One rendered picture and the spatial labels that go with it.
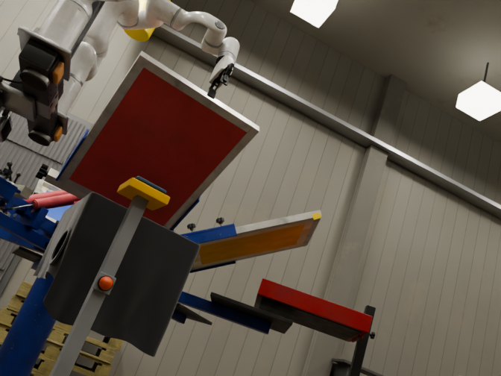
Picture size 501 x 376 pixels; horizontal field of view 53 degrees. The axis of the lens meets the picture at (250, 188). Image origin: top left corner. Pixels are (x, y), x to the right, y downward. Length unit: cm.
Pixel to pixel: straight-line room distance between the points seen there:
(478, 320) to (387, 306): 159
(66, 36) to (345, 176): 630
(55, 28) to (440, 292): 717
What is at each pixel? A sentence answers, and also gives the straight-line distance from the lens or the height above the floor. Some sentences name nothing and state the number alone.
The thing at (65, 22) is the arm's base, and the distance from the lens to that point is 153.
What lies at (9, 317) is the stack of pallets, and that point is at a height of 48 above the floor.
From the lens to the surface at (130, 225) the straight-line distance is 153.
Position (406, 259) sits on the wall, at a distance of 777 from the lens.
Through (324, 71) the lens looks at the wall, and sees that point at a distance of 802.
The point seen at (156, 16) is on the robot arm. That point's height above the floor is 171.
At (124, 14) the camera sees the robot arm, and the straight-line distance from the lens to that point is 214.
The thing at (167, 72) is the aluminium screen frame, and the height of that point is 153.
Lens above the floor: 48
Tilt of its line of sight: 22 degrees up
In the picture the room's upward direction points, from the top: 21 degrees clockwise
